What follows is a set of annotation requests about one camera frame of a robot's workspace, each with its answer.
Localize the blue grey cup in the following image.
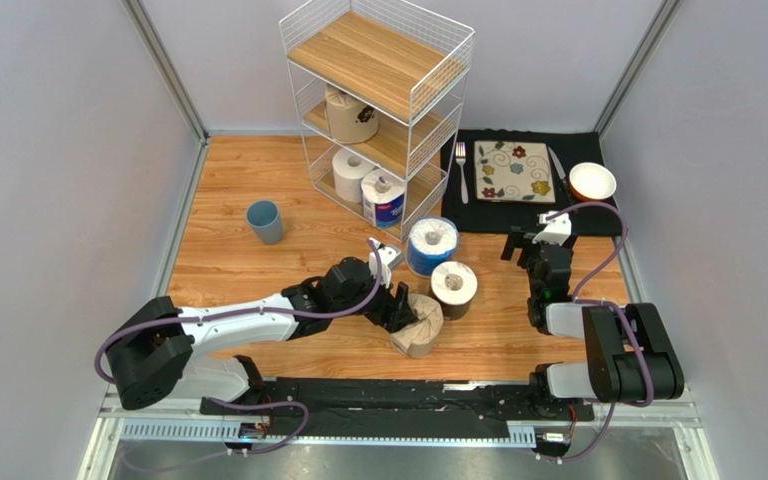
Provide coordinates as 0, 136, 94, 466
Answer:
246, 200, 283, 245

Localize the white roll blue label wrapper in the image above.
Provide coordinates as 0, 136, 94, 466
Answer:
361, 169, 406, 228

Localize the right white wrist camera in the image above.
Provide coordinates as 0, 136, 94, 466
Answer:
532, 211, 573, 246

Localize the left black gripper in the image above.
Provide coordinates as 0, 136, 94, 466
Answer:
331, 266, 417, 334

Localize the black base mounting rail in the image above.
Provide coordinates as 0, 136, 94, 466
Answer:
199, 377, 595, 440

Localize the white wire wooden shelf rack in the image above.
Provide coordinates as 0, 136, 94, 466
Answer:
279, 1, 475, 241

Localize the brown paper roll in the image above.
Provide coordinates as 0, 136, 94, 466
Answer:
325, 84, 379, 144
390, 294, 444, 358

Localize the silver fork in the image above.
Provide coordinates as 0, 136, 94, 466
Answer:
455, 141, 469, 205

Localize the white roll dark brown wrapper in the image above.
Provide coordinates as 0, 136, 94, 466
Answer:
429, 261, 478, 321

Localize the blue paper towel roll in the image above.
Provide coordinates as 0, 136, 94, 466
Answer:
406, 217, 460, 277

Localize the orange white bowl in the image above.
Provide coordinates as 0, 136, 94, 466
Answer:
567, 162, 617, 201

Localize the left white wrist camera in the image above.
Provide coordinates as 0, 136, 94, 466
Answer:
367, 237, 405, 275

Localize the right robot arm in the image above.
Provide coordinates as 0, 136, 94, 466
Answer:
501, 227, 685, 405

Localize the plain white paper towel roll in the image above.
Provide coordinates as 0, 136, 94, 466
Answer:
332, 148, 375, 203

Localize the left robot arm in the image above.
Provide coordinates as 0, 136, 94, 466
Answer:
94, 253, 418, 410

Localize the black cloth placemat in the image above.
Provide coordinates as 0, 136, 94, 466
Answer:
440, 129, 604, 234

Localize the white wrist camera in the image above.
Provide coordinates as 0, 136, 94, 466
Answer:
367, 237, 405, 275
532, 211, 573, 246

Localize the dark handled knife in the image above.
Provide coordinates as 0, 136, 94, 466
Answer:
547, 146, 576, 205

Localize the square floral plate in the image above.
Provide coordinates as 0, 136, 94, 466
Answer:
473, 140, 556, 205

